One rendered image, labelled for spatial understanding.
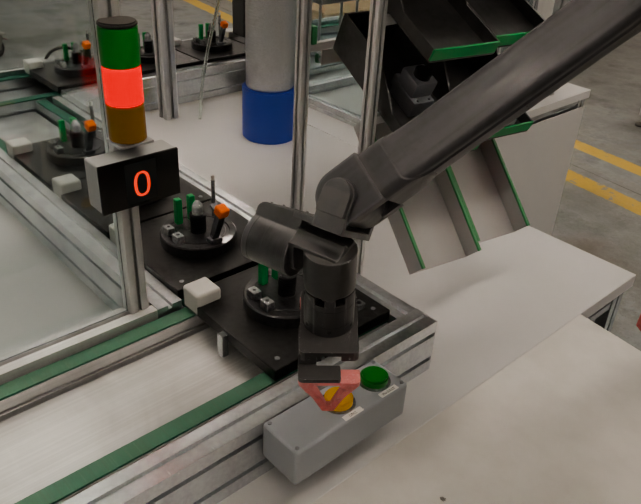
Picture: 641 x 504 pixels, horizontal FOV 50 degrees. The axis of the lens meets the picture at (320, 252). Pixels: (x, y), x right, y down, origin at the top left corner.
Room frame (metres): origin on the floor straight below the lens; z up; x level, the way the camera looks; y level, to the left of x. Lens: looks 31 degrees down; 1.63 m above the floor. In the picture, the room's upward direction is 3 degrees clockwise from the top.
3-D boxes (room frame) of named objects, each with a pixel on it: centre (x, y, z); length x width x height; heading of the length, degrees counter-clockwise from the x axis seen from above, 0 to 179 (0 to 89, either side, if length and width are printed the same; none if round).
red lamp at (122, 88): (0.88, 0.27, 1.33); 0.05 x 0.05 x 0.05
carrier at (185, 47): (2.42, 0.42, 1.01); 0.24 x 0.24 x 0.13; 44
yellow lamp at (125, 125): (0.88, 0.27, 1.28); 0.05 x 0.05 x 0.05
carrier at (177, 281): (1.11, 0.23, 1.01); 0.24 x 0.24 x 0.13; 44
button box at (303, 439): (0.71, -0.04, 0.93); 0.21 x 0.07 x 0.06; 134
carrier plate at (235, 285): (0.93, 0.05, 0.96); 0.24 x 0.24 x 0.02; 44
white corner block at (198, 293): (0.93, 0.19, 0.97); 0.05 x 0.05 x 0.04; 44
